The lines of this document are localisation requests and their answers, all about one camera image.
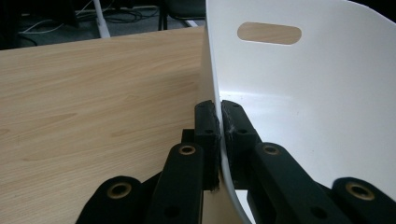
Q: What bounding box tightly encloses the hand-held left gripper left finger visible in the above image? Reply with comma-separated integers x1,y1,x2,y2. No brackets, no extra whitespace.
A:
181,100,222,191

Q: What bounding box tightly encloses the white plastic storage bin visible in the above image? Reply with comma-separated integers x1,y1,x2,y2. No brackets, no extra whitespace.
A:
197,0,396,224

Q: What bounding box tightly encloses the white floor cable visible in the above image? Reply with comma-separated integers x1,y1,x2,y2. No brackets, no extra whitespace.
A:
18,0,95,35

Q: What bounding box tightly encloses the black cable tangle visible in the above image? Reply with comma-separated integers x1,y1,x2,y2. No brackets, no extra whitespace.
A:
106,7,161,24

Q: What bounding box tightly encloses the white metal desk frame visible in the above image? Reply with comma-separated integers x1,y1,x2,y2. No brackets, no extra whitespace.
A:
92,0,112,39

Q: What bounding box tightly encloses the dark equipment box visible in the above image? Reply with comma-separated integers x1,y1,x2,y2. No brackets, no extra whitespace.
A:
18,0,78,29

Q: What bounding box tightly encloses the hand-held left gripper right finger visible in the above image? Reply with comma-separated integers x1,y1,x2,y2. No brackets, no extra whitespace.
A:
220,100,263,190

